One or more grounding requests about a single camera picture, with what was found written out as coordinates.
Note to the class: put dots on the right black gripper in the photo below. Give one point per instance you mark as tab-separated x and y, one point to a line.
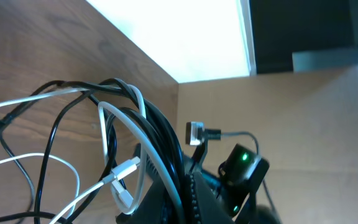
230	196

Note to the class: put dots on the cardboard panel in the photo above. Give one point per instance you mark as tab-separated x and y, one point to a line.
307	127

